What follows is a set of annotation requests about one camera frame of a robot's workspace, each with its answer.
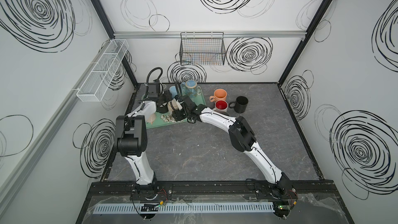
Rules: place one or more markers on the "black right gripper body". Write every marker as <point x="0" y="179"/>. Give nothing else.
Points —
<point x="180" y="112"/>

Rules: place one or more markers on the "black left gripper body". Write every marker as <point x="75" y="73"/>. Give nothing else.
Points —
<point x="162" y="105"/>

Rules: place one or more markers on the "white mug red inside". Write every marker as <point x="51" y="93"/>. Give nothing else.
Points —
<point x="221" y="106"/>

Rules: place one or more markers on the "peach mug grey base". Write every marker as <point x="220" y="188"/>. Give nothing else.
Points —
<point x="219" y="94"/>

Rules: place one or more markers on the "black mug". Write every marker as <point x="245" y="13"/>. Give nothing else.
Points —
<point x="239" y="105"/>

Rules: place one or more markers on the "beige mug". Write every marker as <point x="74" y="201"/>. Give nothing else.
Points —
<point x="173" y="105"/>

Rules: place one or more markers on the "pale pink mug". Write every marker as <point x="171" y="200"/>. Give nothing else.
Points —
<point x="151" y="118"/>

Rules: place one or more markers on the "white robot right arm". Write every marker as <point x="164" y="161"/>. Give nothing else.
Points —
<point x="242" y="139"/>

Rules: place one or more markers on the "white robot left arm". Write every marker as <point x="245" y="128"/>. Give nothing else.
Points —
<point x="131" y="138"/>

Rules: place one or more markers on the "light blue mug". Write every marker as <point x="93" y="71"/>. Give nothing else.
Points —
<point x="173" y="91"/>

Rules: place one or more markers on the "blue butterfly mug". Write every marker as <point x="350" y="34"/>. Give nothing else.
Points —
<point x="190" y="88"/>

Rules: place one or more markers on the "mint green floral tray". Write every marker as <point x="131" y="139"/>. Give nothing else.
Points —
<point x="166" y="119"/>

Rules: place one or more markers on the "white wire wall shelf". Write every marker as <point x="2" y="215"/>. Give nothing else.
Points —
<point x="105" y="67"/>

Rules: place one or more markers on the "black wire basket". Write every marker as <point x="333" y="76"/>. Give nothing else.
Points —
<point x="202" y="51"/>

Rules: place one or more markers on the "aluminium wall rail back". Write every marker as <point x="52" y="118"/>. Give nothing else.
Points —
<point x="210" y="34"/>

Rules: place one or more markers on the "aluminium wall rail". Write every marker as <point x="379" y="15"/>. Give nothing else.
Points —
<point x="210" y="34"/>
<point x="21" y="139"/>

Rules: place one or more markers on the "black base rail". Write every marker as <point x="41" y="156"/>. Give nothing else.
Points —
<point x="170" y="190"/>

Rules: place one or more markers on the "black corner frame post left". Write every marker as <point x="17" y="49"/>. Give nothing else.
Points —
<point x="111" y="34"/>

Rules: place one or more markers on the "black corner frame post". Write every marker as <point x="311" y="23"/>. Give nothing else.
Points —
<point x="111" y="34"/>
<point x="324" y="6"/>

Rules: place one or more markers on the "white slotted cable duct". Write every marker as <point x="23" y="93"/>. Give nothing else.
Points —
<point x="183" y="208"/>

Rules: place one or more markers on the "aluminium wall rail left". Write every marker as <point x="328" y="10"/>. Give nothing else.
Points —
<point x="21" y="139"/>

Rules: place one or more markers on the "black corner frame post right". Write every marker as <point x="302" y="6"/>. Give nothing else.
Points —
<point x="324" y="6"/>

